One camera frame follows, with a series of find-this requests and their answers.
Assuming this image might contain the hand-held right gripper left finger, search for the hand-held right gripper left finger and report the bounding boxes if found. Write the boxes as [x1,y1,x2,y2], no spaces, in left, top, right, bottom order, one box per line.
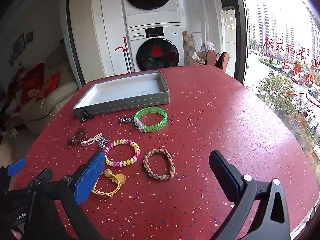
[24,151,106,240]

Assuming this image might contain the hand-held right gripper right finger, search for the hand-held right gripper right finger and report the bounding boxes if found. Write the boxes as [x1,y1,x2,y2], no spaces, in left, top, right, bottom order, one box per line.
[209,150,291,240]

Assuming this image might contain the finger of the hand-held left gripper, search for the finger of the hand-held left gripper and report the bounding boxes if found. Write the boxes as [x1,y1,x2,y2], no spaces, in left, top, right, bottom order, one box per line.
[0,158,26,192]

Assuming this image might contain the gold hair tie with bead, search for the gold hair tie with bead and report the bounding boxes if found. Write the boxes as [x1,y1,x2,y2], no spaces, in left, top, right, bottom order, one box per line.
[92,169,126,198]

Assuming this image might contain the beige hair clip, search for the beige hair clip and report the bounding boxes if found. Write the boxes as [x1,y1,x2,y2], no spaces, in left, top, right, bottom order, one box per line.
[81,133,103,146]

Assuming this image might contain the brown spiral hair tie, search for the brown spiral hair tie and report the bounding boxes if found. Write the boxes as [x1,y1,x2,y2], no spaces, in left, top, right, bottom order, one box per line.
[67,128,88,146]

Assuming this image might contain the pink yellow beaded bracelet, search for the pink yellow beaded bracelet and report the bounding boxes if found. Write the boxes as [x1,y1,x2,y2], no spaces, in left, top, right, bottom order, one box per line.
[103,139,141,167]

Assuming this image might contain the brown braided bracelet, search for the brown braided bracelet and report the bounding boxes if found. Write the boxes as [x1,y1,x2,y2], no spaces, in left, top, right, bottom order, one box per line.
[143,149,175,181]

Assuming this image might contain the small black claw clip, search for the small black claw clip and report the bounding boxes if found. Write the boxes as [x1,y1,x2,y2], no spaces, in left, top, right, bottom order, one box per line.
[81,109,94,121]

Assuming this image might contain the green translucent bangle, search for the green translucent bangle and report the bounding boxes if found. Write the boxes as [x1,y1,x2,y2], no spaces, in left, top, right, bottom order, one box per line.
[134,107,167,132]

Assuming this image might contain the grey rectangular tray box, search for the grey rectangular tray box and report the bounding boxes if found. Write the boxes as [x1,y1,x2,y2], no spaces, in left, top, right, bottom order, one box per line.
[73,71,170,122]

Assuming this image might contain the red printed cushion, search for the red printed cushion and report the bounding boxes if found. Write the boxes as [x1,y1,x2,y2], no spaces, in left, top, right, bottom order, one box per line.
[21,63,60,103]

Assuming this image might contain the cream sofa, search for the cream sofa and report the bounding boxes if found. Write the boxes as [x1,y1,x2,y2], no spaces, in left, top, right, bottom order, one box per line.
[19,46,81,130]

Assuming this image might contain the brown wooden chair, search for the brown wooden chair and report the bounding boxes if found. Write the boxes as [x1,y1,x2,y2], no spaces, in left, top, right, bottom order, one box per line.
[205,50,218,66]
[215,52,229,71]

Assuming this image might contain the white cloth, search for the white cloth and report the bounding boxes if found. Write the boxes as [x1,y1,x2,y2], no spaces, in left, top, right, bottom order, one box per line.
[200,41,215,53]

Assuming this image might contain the checkered paper bag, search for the checkered paper bag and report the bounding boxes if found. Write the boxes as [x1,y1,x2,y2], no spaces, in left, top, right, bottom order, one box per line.
[182,31,196,66]

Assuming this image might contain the white front-load washing machine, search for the white front-load washing machine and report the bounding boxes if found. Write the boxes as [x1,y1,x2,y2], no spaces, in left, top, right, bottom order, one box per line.
[127,22,187,72]

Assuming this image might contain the white tall cabinet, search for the white tall cabinet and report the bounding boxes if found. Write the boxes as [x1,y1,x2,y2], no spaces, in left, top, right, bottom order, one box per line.
[69,0,128,83]

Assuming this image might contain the wall picture frames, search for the wall picture frames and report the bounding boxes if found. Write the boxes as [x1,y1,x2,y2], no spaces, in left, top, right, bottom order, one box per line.
[9,31,34,66]

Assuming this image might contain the mop with red handle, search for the mop with red handle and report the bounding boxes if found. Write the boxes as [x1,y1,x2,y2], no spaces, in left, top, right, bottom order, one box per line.
[115,37,133,73]

